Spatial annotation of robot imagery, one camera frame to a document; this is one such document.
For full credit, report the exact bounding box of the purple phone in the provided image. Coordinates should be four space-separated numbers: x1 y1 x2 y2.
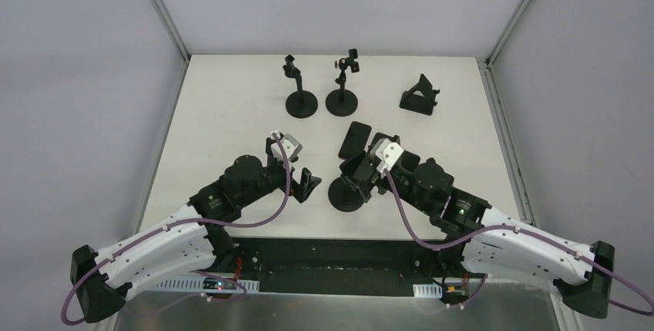
338 121 372 160

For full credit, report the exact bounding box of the black round-base phone stand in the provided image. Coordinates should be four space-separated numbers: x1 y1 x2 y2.
282 55 319 119

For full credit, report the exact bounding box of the black phone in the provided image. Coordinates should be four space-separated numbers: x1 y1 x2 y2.
339 151 377 183

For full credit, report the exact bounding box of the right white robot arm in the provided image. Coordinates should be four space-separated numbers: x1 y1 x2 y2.
348 138 615 319

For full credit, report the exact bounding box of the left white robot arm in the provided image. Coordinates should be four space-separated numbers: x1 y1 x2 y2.
60 131 322 326

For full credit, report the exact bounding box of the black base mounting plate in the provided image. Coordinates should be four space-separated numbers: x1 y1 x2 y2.
209 238 465 297

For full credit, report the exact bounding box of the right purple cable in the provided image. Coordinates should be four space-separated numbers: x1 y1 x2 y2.
383 169 654 317

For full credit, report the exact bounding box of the purple cable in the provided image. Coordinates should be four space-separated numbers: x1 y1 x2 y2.
60 133 293 326
383 169 654 317

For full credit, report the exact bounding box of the right white cable duct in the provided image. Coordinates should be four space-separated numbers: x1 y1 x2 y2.
413 283 443 299

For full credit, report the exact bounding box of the white cable duct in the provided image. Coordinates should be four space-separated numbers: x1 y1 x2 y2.
413 283 443 299
149 275 260 294

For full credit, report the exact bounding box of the left white cable duct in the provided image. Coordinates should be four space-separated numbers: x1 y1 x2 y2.
149 275 260 294

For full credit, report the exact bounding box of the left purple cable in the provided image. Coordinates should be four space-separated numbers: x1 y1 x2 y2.
60 133 293 326

